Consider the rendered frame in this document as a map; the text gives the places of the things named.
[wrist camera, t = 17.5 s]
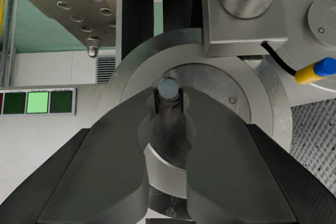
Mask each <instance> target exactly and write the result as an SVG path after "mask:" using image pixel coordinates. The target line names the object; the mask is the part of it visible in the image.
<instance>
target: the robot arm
mask: <svg viewBox="0 0 336 224"><path fill-rule="evenodd" d="M180 103H181V113H183V114H184V115H185V116H186V139H187V140H188V141H189V143H190V144H191V145H192V148H191V149H190V150H189V152H188V153H187V155H186V202H187V212H188V214H189V216H190V217H191V218H192V219H193V220H194V221H195V222H197V223H198V224H336V197H335V196H334V195H333V194H332V193H331V192H330V191H329V190H328V189H327V188H326V187H325V186H324V185H323V184H322V183H321V182H320V181H319V180H318V179H317V178H316V177H315V176H314V175H313V174H312V173H311V172H310V171H308V170H307V169H306V168H305V167H304V166H303V165H302V164H300V163H299V162H298V161H297V160H296V159H295V158H294V157H292V156H291V155H290V154H289V153H288V152H287V151H286V150H284V149H283V148H282V147H281V146H280V145H279V144H278V143H277V142H275V141H274V140H273V139H272V138H271V137H270V136H269V135H267V134H266V133H265V132H264V131H263V130H262V129H261V128H259V127H258V126H257V125H256V124H247V123H246V122H245V121H244V120H243V119H242V118H241V117H240V116H239V115H237V114H236V113H235V112H234V111H232V110H231V109H229V108H228V107H227V106H225V105H223V104H222V103H220V102H219V101H217V100H215V99H213V98H211V97H209V96H208V95H206V94H204V93H202V92H200V91H198V90H197V89H195V88H193V87H191V86H184V87H181V88H180ZM159 104H160V99H159V97H158V95H157V89H156V88H155V87H148V88H146V89H144V90H142V91H141V92H139V93H137V94H136V95H134V96H132V97H130V98H129V99H127V100H125V101H124V102H122V103H120V104H119V105H117V106H115V107H114V108H113V109H111V110H110V111H108V112H107V113H106V114H104V115H103V116H102V117H101V118H100V119H99V120H98V121H97V122H95V123H94V124H93V125H92V126H91V127H90V128H82V129H81V130H80V131H78V132H77V133H76V134H75V135H74V136H73V137H72V138H71V139H70V140H68V141H67V142H66V143H65V144H64V145H63V146H62V147H61V148H60V149H58V150H57V151H56V152H55V153H54V154H53V155H52V156H51V157H50V158H48V159H47V160H46V161H45V162H44V163H43V164H42V165H41V166H39V167H38V168H37V169H36V170H35V171H34V172H33V173H32V174H31V175H29V176H28V177H27V178H26V179H25V180H24V181H23V182H22V183H21V184H20V185H19V186H18V187H17V188H16V189H15V190H14V191H13V192H12V193H11V194H10V195H9V196H8V197H7V198H6V199H5V200H4V201H3V202H2V203H1V205H0V224H136V223H138V222H139V221H141V220H142V219H143V218H144V217H145V215H146V214H147V211H148V203H149V192H150V183H149V176H148V170H147V164H146V157H145V154H144V150H145V148H146V146H147V145H148V144H149V142H150V141H151V140H152V129H151V121H152V119H153V118H154V117H155V116H156V114H159Z"/></svg>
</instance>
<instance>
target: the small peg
mask: <svg viewBox="0 0 336 224"><path fill-rule="evenodd" d="M156 91H157V96H158V97H159V99H160V100H161V102H162V103H163V104H164V105H165V106H167V107H174V106H176V105H177V104H178V103H179V102H180V100H181V85H180V83H179V82H178V81H177V80H176V79H175V78H173V77H165V78H162V79H161V80H160V81H159V82H158V83H157V85H156Z"/></svg>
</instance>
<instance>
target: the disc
mask: <svg viewBox="0 0 336 224"><path fill-rule="evenodd" d="M184 44H204V30H203V28H181V29H175V30H171V31H167V32H164V33H161V34H159V35H156V36H154V37H152V38H150V39H148V40H146V41H145V42H143V43H142V44H140V45H139V46H137V47H136V48H135V49H133V50H132V51H131V52H130V53H129V54H128V55H127V56H126V57H125V58H124V59H123V60H122V61H121V63H120V64H119V65H118V66H117V68H116V69H115V71H114V72H113V74H112V75H111V77H110V79H109V81H108V83H107V86H106V88H105V91H104V94H103V97H102V101H101V105H100V112H99V119H100V118H101V117H102V116H103V115H105V114H106V113H107V112H109V111H110V110H111V109H113V108H114V107H116V106H117V105H119V103H120V99H121V96H122V93H123V90H124V88H125V86H126V84H127V82H128V80H129V79H130V77H131V76H132V74H133V73H134V72H135V71H136V70H137V68H138V67H139V66H140V65H141V64H142V63H144V62H145V61H146V60H147V59H149V58H150V57H152V56H153V55H155V54H157V53H158V52H160V51H163V50H165V49H168V48H170V47H174V46H178V45H184ZM237 57H239V58H240V59H241V60H243V61H244V62H245V63H246V64H247V65H249V66H250V67H251V68H252V69H253V71H254V72H255V73H256V74H257V75H258V77H259V78H260V80H261V81H262V83H263V85H264V87H265V89H266V91H267V93H268V96H269V99H270V102H271V106H272V112H273V134H272V139H273V140H274V141H275V142H276V143H278V144H279V145H280V146H281V147H282V148H283V149H284V150H286V151H287V152H288V153H289V150H290V146H291V141H292V132H293V120H292V111H291V106H290V102H289V98H288V95H287V92H286V90H285V87H284V85H283V83H282V81H281V79H280V77H279V76H278V74H277V73H276V71H275V70H274V68H273V67H272V66H271V65H270V63H269V62H268V61H267V60H266V59H265V58H264V57H263V56H262V55H238V56H237ZM148 208H149V209H151V210H153V211H155V212H157V213H159V214H162V215H164V216H167V217H170V218H174V219H178V220H184V221H194V220H193V219H192V218H191V217H190V216H189V214H188V211H187V199H185V198H180V197H175V196H172V195H169V194H167V193H164V192H162V191H160V190H158V189H156V188H155V187H153V186H152V185H150V184H149V198H148Z"/></svg>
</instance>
